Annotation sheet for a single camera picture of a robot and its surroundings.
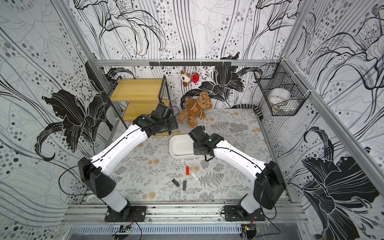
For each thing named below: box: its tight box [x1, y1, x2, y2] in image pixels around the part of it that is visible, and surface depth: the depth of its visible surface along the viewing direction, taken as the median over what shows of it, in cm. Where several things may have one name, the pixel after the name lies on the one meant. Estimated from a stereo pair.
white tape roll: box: [269, 88, 292, 105], surface depth 74 cm
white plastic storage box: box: [169, 134, 196, 159], surface depth 97 cm
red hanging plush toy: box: [192, 71, 200, 84], surface depth 97 cm
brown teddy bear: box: [177, 91, 215, 128], surface depth 112 cm
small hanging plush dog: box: [180, 70, 192, 87], surface depth 95 cm
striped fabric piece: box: [231, 104, 264, 120], surface depth 121 cm
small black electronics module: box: [241, 224, 257, 239], surface depth 71 cm
